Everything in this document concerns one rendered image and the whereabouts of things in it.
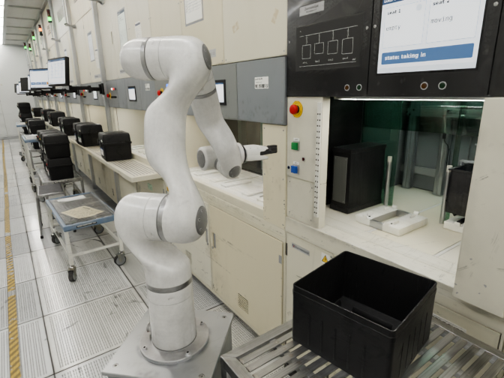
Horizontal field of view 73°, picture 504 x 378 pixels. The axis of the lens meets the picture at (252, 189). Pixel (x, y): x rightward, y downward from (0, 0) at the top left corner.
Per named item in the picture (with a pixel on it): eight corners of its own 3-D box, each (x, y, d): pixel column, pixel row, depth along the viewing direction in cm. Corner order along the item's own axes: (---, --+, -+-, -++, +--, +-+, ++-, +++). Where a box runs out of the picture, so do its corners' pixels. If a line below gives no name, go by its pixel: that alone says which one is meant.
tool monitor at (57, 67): (49, 95, 358) (43, 58, 348) (100, 94, 385) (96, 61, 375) (55, 95, 325) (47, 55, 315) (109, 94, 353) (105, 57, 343)
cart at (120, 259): (49, 243, 340) (40, 197, 327) (103, 230, 370) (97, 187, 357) (70, 284, 266) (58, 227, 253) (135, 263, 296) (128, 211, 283)
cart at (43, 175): (38, 201, 474) (31, 167, 461) (80, 194, 503) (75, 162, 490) (44, 221, 400) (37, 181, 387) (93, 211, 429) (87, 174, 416)
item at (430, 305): (342, 296, 114) (345, 249, 109) (430, 336, 95) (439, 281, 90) (289, 338, 95) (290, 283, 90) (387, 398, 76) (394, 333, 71)
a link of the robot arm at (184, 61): (157, 235, 93) (213, 240, 89) (131, 244, 82) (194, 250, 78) (160, 46, 90) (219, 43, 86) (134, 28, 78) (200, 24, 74)
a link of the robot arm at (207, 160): (241, 150, 120) (228, 139, 126) (208, 154, 113) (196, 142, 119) (238, 171, 125) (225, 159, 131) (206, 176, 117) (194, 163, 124)
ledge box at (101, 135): (98, 157, 346) (94, 131, 339) (127, 154, 361) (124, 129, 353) (103, 162, 322) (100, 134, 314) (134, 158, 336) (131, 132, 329)
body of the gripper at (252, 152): (230, 161, 132) (254, 157, 138) (245, 166, 124) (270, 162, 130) (229, 142, 130) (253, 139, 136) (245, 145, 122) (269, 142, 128)
